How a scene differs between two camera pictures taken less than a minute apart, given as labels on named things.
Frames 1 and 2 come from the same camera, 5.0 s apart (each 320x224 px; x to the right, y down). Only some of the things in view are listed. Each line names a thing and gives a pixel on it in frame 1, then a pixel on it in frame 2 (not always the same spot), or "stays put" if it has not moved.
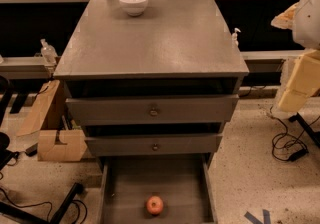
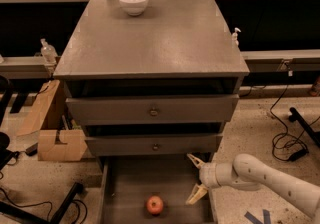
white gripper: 308,21 → 208,174
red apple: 155,205 stays put
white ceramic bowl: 134,2 stays put
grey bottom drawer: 185,182 stays put
